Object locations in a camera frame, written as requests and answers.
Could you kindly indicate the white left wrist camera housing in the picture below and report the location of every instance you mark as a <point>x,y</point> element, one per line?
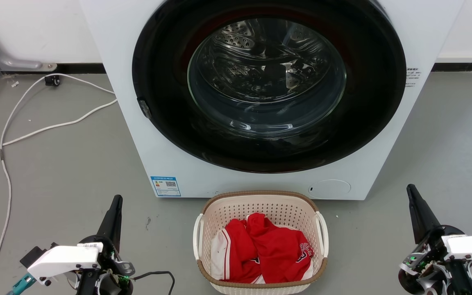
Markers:
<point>62,260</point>

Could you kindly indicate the black round washer door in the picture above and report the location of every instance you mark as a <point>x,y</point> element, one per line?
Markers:
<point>170,123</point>

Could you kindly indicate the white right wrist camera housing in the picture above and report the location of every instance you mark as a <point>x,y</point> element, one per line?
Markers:
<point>471,246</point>

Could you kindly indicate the white wicker-rim laundry basket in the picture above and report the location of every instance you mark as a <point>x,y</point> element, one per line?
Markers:
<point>260,205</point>

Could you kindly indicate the blue energy label sticker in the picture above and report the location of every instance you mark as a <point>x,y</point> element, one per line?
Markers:
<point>165,186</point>

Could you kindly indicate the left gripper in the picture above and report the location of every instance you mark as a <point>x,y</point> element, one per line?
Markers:
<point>112,262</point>

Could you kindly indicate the white front-load washing machine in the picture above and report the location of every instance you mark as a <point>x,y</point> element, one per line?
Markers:
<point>383,135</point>

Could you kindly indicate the grey wall pipe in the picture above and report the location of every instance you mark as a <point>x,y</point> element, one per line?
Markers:
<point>14,63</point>

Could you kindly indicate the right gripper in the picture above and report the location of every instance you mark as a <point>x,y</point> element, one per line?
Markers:
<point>427,255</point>

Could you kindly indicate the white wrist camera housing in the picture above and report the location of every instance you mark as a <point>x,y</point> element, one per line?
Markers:
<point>62,260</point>
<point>471,246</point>

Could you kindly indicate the red and white jersey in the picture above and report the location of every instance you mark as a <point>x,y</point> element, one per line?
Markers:
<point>277,250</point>

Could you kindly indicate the small black wall plug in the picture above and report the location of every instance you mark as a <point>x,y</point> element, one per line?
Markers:
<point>51,80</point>

